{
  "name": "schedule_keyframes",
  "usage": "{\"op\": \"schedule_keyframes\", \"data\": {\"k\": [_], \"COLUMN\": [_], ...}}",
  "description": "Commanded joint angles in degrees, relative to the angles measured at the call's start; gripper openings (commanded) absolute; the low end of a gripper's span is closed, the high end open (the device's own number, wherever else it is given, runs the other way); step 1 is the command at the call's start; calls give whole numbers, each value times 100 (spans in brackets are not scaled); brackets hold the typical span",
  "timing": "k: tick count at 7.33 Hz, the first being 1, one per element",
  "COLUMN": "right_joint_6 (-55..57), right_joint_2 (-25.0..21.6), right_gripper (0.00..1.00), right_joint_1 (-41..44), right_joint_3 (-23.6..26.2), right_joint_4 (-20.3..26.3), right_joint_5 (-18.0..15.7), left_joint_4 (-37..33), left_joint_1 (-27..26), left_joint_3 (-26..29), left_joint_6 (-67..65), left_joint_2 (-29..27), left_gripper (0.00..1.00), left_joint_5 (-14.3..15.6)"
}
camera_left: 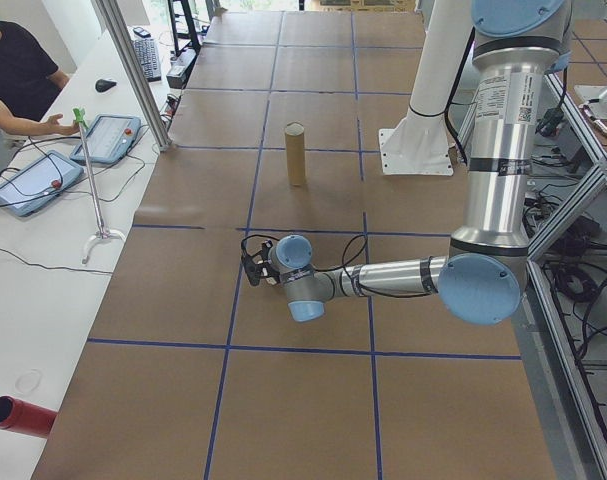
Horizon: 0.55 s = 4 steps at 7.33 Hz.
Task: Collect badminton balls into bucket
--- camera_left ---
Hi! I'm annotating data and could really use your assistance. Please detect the person right forearm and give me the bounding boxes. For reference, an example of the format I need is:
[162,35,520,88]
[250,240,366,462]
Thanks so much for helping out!
[0,98,44,136]

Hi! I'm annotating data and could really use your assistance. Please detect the red cylinder tube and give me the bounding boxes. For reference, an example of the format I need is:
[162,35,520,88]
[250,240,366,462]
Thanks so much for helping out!
[0,394,59,440]

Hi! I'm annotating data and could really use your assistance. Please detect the metal stand green clip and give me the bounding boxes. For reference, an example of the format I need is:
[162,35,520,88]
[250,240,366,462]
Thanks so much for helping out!
[71,106,128,265]

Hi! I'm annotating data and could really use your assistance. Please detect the person right hand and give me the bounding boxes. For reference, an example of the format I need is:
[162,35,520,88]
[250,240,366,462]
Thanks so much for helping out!
[35,113,81,137]

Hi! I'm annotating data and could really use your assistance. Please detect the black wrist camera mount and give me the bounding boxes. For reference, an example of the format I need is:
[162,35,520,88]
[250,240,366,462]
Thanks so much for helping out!
[241,238,277,287]

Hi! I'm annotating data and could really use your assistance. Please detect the brown cardboard tube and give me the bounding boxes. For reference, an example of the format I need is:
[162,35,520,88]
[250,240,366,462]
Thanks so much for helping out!
[283,122,307,188]

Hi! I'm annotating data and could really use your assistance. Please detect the person in black shirt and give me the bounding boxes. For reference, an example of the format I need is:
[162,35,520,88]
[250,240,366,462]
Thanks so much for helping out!
[0,18,72,121]

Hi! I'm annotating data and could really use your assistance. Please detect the white column with base plate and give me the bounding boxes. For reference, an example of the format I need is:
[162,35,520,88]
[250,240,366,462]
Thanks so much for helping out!
[378,0,477,177]

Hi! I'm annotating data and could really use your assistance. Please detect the black computer box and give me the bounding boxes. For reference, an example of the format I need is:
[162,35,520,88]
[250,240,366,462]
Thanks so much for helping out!
[165,51,200,90]

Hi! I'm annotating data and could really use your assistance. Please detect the white pedestal base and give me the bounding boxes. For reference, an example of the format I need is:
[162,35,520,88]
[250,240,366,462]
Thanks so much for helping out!
[574,83,607,122]

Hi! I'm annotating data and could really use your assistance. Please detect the blue teach pendant tablet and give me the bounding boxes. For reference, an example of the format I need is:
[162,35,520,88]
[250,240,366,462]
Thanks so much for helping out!
[0,148,85,218]
[69,113,144,167]

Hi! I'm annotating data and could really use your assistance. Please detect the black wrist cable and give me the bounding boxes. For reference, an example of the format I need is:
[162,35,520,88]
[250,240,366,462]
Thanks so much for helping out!
[332,232,437,301]

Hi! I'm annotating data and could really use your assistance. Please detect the V-shaped metal bar frame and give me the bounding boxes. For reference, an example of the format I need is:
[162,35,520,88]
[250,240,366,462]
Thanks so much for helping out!
[522,29,607,480]

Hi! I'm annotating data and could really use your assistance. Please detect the black cable bundle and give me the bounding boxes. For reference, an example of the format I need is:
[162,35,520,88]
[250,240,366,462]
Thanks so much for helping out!
[530,189,607,361]

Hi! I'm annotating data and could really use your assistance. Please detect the black computer keyboard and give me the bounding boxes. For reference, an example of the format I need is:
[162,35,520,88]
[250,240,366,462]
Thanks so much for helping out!
[131,37,163,84]

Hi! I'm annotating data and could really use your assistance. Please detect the aluminium frame post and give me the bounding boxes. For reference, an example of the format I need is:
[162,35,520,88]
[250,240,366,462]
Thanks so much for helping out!
[93,0,175,153]

